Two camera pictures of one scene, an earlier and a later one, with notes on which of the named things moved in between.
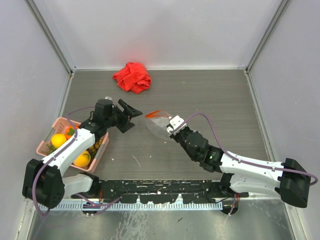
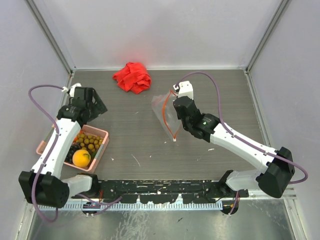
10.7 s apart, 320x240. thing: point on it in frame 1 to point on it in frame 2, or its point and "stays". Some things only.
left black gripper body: [117, 117] to [96, 109]
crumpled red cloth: [134, 77] stays
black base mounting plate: [160, 191] stays
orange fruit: [83, 160] stays
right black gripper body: [181, 137] to [185, 125]
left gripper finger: [127, 107] to [94, 107]
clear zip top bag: [156, 122] to [167, 112]
